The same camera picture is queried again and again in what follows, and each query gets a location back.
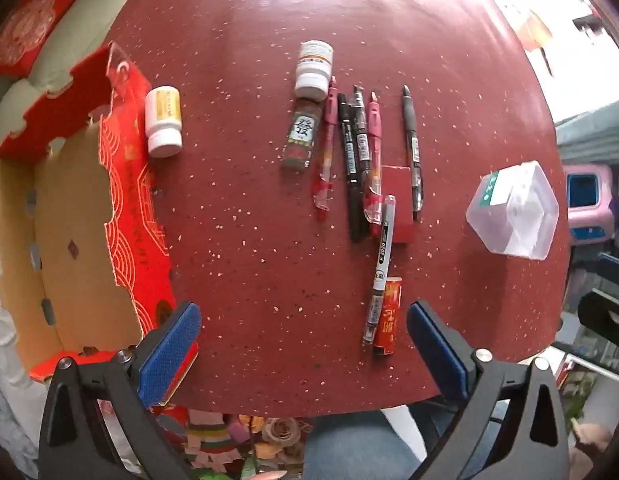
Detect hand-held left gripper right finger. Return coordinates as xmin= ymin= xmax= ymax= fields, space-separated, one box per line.
xmin=407 ymin=300 xmax=573 ymax=480

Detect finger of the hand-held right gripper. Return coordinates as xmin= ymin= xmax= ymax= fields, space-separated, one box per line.
xmin=578 ymin=290 xmax=619 ymax=347
xmin=597 ymin=254 xmax=619 ymax=282

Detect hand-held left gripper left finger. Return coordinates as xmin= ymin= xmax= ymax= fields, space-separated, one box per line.
xmin=38 ymin=301 xmax=203 ymax=480

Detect white pen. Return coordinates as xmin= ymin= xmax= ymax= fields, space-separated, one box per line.
xmin=362 ymin=195 xmax=397 ymax=346

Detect clear plastic container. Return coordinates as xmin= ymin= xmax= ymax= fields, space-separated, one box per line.
xmin=465 ymin=160 xmax=560 ymax=261

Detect red cardboard box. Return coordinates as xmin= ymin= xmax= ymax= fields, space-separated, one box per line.
xmin=0 ymin=42 xmax=200 ymax=406

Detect small red box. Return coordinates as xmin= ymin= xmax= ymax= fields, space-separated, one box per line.
xmin=378 ymin=164 xmax=416 ymax=245

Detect black clear-barrel pen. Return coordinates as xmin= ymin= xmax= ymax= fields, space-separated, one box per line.
xmin=400 ymin=84 xmax=424 ymax=222

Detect long black marker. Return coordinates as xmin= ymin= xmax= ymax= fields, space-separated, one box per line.
xmin=337 ymin=92 xmax=369 ymax=242

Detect short black marker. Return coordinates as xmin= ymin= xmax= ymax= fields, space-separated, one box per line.
xmin=352 ymin=85 xmax=373 ymax=173

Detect pink pen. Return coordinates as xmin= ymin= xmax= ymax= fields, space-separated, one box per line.
xmin=311 ymin=76 xmax=339 ymax=223
xmin=362 ymin=91 xmax=387 ymax=238

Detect brown spice jar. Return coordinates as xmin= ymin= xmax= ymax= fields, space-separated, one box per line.
xmin=281 ymin=96 xmax=323 ymax=175

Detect white bottle orange band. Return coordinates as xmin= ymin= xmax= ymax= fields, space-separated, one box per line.
xmin=294 ymin=40 xmax=335 ymax=101

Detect small red tube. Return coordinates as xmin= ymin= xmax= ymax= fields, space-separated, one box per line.
xmin=373 ymin=276 xmax=403 ymax=357

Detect pink stool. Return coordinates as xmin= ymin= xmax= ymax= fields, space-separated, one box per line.
xmin=564 ymin=164 xmax=617 ymax=246

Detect person's jeans leg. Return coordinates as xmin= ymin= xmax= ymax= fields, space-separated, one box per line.
xmin=304 ymin=402 xmax=505 ymax=480

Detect white bottle yellow label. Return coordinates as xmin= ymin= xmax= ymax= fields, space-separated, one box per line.
xmin=144 ymin=86 xmax=183 ymax=158

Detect pale green sofa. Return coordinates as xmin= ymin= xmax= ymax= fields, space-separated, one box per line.
xmin=0 ymin=0 xmax=155 ymax=161

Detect red patterned cushion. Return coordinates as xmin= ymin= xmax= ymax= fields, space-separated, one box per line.
xmin=0 ymin=0 xmax=78 ymax=81

